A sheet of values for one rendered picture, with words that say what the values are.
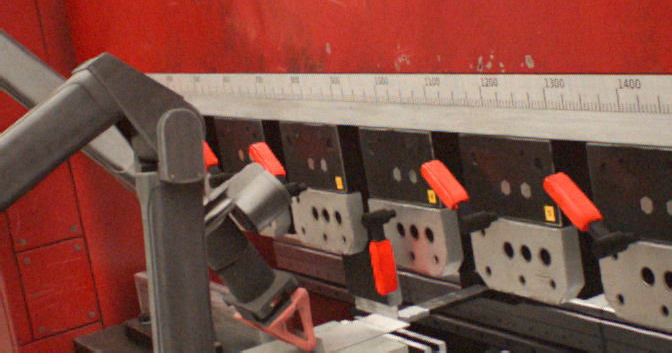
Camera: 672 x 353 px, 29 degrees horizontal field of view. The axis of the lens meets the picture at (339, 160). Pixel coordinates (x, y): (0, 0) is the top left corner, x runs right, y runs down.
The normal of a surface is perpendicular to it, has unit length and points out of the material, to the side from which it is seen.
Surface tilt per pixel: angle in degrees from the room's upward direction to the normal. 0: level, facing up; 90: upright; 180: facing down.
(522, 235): 90
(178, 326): 83
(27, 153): 81
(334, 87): 90
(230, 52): 90
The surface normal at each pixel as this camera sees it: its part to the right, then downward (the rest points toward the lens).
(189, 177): 0.40, -0.03
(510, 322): -0.85, 0.22
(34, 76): 0.16, -0.29
